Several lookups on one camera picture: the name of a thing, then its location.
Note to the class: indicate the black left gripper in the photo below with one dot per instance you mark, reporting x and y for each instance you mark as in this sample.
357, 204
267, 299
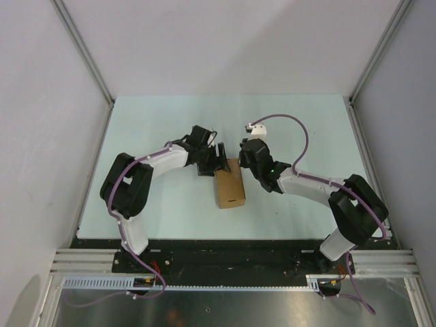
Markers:
216, 162

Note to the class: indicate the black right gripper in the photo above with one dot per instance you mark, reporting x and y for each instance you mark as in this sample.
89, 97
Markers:
243, 163

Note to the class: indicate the brown cardboard express box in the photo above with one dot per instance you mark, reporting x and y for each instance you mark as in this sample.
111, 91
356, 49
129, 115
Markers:
230, 187

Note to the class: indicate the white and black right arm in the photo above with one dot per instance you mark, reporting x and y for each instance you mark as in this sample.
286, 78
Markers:
357, 209

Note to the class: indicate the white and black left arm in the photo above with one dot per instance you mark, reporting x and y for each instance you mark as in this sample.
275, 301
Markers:
126, 187

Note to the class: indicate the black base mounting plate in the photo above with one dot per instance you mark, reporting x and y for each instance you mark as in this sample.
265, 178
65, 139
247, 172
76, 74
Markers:
235, 261

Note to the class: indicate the shiny metal front plate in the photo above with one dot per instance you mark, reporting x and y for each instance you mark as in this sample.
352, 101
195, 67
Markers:
102, 308

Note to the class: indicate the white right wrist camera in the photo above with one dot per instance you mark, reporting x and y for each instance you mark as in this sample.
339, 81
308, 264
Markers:
256, 131

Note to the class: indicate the white slotted cable duct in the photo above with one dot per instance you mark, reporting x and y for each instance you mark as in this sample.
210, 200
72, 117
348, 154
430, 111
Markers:
125, 283

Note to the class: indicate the aluminium frame post right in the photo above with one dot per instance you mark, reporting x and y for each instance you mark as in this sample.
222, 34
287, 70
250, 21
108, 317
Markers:
387, 37

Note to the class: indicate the aluminium frame post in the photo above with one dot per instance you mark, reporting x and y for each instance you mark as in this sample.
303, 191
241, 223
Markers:
387, 37
79, 43

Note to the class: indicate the aluminium frame post left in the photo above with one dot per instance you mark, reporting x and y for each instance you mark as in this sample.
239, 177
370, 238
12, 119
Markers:
79, 43

